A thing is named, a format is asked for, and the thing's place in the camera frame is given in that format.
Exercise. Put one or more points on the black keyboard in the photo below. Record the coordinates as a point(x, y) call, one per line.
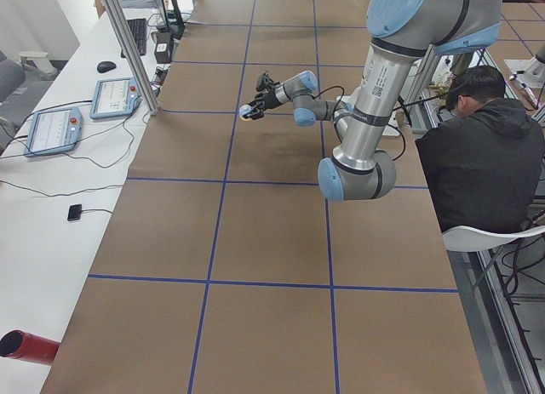
point(138, 29)

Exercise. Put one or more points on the aluminium frame post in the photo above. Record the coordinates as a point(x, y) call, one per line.
point(127, 43)

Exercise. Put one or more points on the small black puck device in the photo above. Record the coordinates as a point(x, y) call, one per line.
point(74, 212)

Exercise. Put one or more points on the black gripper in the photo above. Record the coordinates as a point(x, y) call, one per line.
point(267, 100)

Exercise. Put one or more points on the black power box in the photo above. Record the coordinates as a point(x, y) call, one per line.
point(163, 47)

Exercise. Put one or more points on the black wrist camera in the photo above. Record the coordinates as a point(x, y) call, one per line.
point(264, 83)

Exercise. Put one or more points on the red cylinder bottle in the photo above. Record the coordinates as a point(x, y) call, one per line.
point(23, 346)

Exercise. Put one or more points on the far teach pendant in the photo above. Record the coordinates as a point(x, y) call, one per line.
point(115, 98)

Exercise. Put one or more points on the black computer mouse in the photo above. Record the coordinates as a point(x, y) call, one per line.
point(106, 66)

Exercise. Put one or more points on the near teach pendant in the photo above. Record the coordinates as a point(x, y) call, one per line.
point(53, 132)

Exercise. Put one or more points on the seated person in black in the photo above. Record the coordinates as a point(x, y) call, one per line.
point(483, 165)

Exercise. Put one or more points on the blue call bell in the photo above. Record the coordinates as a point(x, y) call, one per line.
point(245, 112)

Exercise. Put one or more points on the white chair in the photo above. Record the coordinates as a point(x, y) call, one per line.
point(469, 239)

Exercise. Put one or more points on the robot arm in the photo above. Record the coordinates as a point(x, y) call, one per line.
point(402, 31)

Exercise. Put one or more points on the teach pendant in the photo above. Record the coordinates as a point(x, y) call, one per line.
point(53, 132)
point(115, 98)

